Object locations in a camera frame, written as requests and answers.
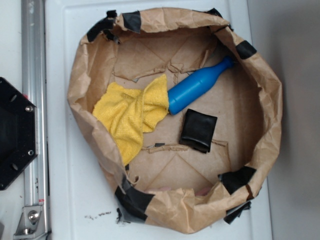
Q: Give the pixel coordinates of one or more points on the white plastic tray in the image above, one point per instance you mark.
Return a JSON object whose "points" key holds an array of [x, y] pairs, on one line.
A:
{"points": [[82, 204]]}

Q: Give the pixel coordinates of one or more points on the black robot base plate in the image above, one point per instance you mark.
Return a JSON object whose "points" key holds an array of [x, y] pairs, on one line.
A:
{"points": [[18, 139]]}

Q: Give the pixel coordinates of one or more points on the aluminium extrusion rail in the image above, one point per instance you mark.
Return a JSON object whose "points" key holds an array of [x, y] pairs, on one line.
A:
{"points": [[36, 175]]}

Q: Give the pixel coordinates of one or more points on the yellow microfiber cloth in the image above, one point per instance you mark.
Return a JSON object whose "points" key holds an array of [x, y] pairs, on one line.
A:
{"points": [[129, 113]]}

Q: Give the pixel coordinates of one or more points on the metal corner bracket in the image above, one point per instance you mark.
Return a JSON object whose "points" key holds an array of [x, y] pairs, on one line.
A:
{"points": [[32, 224]]}

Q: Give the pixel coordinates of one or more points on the blue plastic bottle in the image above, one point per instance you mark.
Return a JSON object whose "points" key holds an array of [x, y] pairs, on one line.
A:
{"points": [[196, 85]]}

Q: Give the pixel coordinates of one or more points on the black folded wallet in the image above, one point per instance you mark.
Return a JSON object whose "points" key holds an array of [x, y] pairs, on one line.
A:
{"points": [[198, 130]]}

